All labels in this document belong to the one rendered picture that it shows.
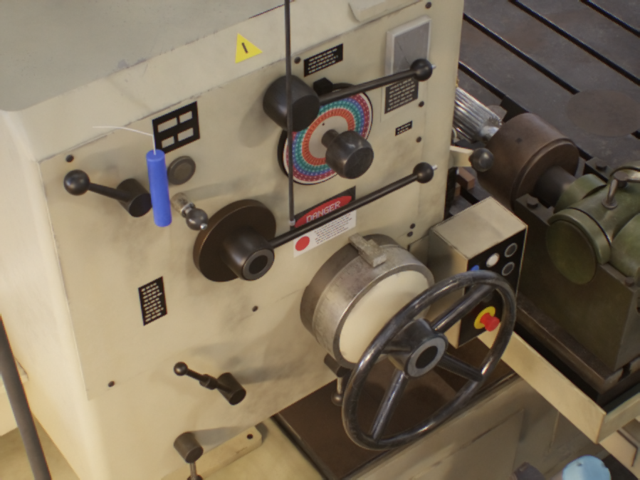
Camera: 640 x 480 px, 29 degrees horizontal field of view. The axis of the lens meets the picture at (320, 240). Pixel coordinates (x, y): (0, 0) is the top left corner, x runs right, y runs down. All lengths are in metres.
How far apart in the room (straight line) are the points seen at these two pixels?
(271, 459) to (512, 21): 1.37
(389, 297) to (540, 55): 1.34
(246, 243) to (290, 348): 0.40
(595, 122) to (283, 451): 1.10
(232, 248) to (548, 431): 1.64
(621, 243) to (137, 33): 1.05
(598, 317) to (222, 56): 1.04
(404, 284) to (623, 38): 1.47
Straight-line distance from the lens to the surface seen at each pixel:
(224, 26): 1.76
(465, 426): 2.97
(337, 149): 1.84
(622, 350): 2.46
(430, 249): 2.28
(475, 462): 3.13
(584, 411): 2.54
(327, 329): 2.09
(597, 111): 3.12
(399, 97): 1.98
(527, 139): 2.52
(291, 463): 2.79
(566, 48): 3.32
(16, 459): 2.88
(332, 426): 2.83
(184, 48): 1.73
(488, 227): 2.26
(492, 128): 2.64
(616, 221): 2.40
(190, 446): 2.16
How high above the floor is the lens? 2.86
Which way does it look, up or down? 44 degrees down
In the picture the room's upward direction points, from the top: straight up
